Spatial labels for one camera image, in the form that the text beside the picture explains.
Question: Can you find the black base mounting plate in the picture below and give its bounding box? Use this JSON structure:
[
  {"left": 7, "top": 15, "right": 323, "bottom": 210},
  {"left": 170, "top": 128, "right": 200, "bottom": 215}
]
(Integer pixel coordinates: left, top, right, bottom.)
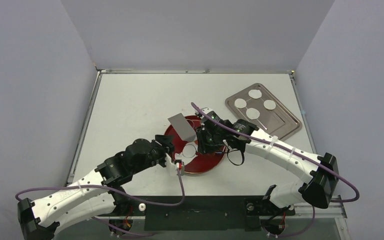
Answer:
[{"left": 104, "top": 195, "right": 295, "bottom": 232}]

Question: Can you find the white dough piece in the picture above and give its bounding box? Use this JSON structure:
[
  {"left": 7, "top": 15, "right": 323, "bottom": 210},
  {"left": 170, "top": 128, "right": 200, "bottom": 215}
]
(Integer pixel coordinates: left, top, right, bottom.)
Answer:
[{"left": 173, "top": 152, "right": 186, "bottom": 163}]

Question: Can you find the aluminium frame rail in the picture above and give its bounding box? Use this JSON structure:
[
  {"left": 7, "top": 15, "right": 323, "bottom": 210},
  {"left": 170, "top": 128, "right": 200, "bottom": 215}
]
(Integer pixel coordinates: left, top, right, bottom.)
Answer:
[{"left": 48, "top": 196, "right": 348, "bottom": 221}]

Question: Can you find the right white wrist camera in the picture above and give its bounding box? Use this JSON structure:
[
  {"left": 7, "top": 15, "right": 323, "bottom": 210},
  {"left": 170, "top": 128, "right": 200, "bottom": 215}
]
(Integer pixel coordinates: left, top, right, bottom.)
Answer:
[{"left": 201, "top": 107, "right": 215, "bottom": 117}]

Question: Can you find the round cut dough wrapper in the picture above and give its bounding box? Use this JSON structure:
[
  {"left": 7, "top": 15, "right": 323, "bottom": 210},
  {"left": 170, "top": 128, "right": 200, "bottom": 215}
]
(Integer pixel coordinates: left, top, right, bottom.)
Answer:
[{"left": 181, "top": 144, "right": 197, "bottom": 159}]

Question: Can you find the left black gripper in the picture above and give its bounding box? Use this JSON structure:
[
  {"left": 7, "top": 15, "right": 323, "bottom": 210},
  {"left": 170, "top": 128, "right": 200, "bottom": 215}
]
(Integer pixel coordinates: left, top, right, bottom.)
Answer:
[{"left": 132, "top": 135, "right": 175, "bottom": 175}]

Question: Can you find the white dumpling wrapper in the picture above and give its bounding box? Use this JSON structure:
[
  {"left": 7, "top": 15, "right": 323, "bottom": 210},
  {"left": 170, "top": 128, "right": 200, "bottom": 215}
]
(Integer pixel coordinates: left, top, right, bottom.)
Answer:
[
  {"left": 234, "top": 98, "right": 247, "bottom": 109},
  {"left": 248, "top": 89, "right": 262, "bottom": 99},
  {"left": 263, "top": 99, "right": 277, "bottom": 111},
  {"left": 245, "top": 108, "right": 260, "bottom": 120}
]

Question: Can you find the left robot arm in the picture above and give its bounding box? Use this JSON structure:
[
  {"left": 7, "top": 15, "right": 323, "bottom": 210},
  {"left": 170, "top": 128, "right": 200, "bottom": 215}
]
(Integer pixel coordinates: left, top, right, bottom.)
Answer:
[{"left": 15, "top": 135, "right": 175, "bottom": 240}]

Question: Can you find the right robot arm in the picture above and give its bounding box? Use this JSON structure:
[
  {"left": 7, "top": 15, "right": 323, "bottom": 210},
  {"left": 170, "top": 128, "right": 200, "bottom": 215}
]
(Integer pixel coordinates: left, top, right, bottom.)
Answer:
[{"left": 196, "top": 114, "right": 339, "bottom": 214}]

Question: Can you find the rectangular steel tray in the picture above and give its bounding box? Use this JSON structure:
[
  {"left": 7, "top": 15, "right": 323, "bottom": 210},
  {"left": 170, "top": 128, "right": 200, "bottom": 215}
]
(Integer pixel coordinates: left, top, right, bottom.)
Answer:
[{"left": 225, "top": 83, "right": 303, "bottom": 140}]

